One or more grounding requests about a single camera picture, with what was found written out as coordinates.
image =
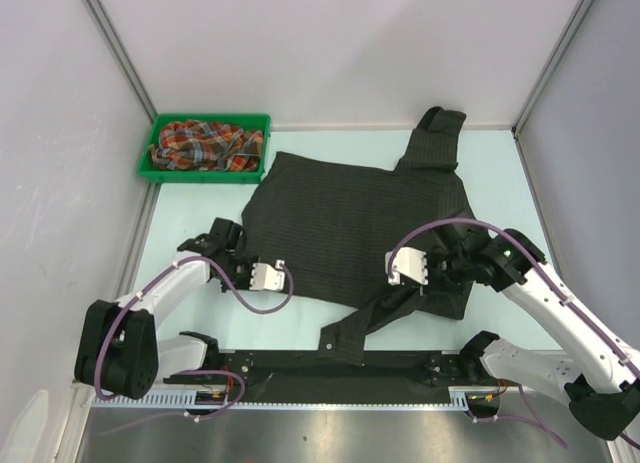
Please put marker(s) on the green plastic bin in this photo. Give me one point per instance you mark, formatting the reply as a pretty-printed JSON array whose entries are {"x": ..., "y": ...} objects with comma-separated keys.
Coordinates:
[{"x": 249, "y": 121}]

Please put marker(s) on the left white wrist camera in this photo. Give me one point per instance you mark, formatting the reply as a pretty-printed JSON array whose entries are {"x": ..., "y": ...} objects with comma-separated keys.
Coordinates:
[{"x": 267, "y": 277}]

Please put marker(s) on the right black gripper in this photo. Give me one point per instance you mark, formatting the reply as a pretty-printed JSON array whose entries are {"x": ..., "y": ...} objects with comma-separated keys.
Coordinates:
[{"x": 431, "y": 257}]

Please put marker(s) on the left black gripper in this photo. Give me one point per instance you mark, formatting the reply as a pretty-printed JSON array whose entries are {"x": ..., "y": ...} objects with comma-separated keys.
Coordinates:
[{"x": 246, "y": 283}]

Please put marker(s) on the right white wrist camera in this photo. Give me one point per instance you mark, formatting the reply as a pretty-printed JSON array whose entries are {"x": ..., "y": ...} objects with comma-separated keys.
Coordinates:
[{"x": 407, "y": 264}]

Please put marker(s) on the black pinstripe long sleeve shirt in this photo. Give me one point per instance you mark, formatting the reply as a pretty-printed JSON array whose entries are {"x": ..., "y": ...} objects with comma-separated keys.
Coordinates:
[{"x": 332, "y": 225}]

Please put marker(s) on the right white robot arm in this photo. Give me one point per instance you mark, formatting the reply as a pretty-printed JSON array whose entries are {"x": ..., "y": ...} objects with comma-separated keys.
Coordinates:
[{"x": 598, "y": 380}]

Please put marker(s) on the white slotted cable duct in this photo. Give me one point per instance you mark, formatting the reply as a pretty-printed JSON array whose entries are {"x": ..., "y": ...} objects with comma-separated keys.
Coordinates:
[{"x": 455, "y": 399}]

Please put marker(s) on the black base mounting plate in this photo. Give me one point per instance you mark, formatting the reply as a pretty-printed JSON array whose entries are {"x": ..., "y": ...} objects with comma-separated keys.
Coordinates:
[{"x": 384, "y": 378}]

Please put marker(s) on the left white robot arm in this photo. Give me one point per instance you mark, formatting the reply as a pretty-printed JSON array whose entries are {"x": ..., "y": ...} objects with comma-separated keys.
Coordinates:
[{"x": 119, "y": 352}]

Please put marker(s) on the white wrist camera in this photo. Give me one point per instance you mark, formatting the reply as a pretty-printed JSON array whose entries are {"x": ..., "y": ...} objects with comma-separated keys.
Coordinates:
[
  {"x": 407, "y": 264},
  {"x": 267, "y": 277}
]

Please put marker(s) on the plaid long sleeve shirt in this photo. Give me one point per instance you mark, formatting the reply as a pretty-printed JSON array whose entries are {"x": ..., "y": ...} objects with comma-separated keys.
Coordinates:
[{"x": 212, "y": 146}]

